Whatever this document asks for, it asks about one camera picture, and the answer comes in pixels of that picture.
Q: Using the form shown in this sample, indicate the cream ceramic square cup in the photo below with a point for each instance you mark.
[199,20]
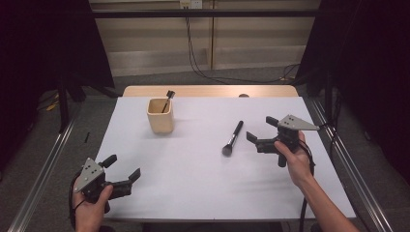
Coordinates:
[160,124]

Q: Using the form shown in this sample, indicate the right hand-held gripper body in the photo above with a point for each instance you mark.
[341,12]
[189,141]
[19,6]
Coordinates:
[295,124]

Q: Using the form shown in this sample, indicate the person's left hand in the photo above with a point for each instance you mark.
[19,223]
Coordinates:
[87,216]

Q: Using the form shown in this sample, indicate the black curtain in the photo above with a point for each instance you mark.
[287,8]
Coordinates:
[370,64]
[38,48]

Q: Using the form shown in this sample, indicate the white table mat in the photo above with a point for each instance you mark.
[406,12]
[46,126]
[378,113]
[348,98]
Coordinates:
[199,180]

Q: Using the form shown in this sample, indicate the aluminium floor rail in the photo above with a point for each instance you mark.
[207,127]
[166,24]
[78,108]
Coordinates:
[357,174]
[42,179]

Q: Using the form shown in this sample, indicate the fluffy powder makeup brush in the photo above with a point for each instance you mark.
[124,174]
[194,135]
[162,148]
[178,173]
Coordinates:
[233,137]

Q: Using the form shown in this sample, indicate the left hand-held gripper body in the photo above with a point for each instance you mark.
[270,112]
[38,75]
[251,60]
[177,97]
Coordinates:
[87,175]

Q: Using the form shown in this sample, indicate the black brow comb brush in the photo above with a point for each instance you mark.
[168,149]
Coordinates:
[169,94]

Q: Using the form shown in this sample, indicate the black metal stand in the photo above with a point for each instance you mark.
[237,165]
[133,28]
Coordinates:
[63,109]

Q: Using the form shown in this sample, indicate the black horizontal frame bar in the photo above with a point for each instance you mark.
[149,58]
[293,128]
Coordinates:
[206,13]

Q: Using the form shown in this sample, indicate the small black floor object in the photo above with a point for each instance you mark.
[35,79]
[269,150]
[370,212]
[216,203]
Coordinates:
[86,137]

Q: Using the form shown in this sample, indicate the person's right hand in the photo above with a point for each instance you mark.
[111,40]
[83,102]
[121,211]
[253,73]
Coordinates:
[299,164]

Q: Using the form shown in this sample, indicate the white wall power outlet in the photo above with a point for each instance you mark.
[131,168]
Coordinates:
[190,3]

